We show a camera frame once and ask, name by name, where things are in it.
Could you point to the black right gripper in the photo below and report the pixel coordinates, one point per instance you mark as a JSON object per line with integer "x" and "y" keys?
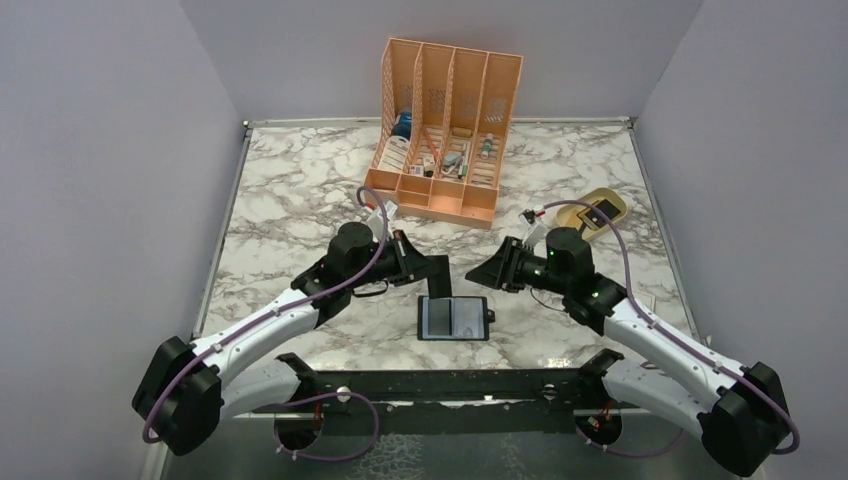
{"x": 500, "y": 270}

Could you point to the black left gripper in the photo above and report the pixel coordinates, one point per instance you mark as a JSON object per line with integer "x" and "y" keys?
{"x": 419, "y": 266}

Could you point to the black leather card holder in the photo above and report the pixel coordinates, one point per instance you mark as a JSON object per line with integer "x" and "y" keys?
{"x": 490, "y": 317}

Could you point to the black credit card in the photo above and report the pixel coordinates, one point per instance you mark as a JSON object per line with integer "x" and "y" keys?
{"x": 598, "y": 215}

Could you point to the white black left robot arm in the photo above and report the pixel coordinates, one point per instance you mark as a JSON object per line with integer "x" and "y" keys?
{"x": 189, "y": 387}

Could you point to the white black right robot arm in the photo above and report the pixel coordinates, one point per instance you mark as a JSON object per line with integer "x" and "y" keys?
{"x": 738, "y": 412}

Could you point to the white label card pack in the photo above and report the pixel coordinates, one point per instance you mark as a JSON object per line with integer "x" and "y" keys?
{"x": 394, "y": 153}

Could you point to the beige oval tray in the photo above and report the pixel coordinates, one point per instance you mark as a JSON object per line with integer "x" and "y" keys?
{"x": 567, "y": 215}

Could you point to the green white marker pen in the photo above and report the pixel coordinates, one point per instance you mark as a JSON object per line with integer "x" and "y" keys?
{"x": 486, "y": 146}

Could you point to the blue tape roll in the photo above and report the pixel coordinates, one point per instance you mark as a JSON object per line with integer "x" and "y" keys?
{"x": 403, "y": 125}

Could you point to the small white red box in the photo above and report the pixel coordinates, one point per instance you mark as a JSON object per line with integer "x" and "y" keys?
{"x": 647, "y": 300}

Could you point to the orange plastic desk organizer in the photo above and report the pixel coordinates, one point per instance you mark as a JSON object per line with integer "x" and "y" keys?
{"x": 457, "y": 95}

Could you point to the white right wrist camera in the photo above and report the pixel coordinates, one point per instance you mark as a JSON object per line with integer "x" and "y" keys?
{"x": 535, "y": 228}

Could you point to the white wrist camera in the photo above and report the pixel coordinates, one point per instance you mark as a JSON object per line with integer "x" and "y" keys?
{"x": 535, "y": 228}
{"x": 383, "y": 220}

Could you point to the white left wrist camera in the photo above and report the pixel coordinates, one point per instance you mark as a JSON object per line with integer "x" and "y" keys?
{"x": 383, "y": 220}

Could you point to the black metal base rail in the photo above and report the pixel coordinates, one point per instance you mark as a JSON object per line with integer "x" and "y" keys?
{"x": 434, "y": 402}

